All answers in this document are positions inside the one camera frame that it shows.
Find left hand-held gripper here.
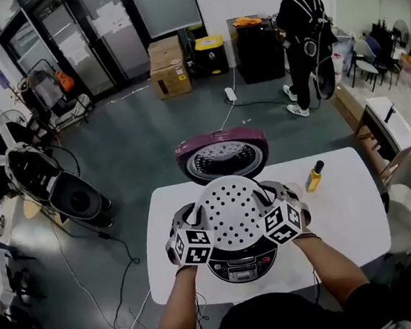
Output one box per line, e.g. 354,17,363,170
161,199,217,269

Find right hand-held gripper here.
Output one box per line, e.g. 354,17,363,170
253,176,314,248

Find white perforated steamer tray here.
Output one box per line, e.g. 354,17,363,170
190,171,272,251

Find person's left forearm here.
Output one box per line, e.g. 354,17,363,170
150,263,204,329

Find person's right forearm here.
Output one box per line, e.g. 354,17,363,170
291,227,372,311

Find small white bowl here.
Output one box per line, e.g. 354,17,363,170
285,181,304,204

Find yellow oil bottle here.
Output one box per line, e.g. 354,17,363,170
302,159,328,193

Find white table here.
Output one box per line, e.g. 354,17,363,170
137,143,397,311

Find purple rice cooker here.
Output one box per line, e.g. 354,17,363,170
172,124,283,289

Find black oval hanging device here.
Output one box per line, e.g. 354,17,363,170
45,168,105,225
310,53,339,102

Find person's black clothing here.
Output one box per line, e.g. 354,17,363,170
137,259,411,329

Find beige chair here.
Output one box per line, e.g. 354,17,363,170
377,153,411,256

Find labelled cardboard box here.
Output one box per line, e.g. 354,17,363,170
148,60,194,102

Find white-top wooden bench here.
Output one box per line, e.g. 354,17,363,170
352,94,411,184

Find black tap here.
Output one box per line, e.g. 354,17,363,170
383,104,398,124

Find black cabinet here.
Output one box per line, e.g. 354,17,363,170
226,12,289,86

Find white jug red label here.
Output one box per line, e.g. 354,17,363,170
330,50,348,79

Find yellow-lid black bin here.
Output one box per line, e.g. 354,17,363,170
193,34,230,78

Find plain cardboard box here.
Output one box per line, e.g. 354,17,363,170
145,35,187,72

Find grey chair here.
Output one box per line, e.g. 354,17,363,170
345,37,382,96

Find orange cloth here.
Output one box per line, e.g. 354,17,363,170
231,14,263,28

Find blue chair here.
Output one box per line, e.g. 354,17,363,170
364,32,401,91

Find orange bag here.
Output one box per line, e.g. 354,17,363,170
54,70,76,93

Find metal clothes rack cart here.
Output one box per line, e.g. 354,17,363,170
14,54,96,135

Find glass entrance doors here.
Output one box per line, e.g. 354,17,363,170
0,0,156,112

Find black floor fan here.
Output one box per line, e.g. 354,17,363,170
392,18,411,55

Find frosted window panel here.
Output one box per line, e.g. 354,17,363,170
127,0,204,41

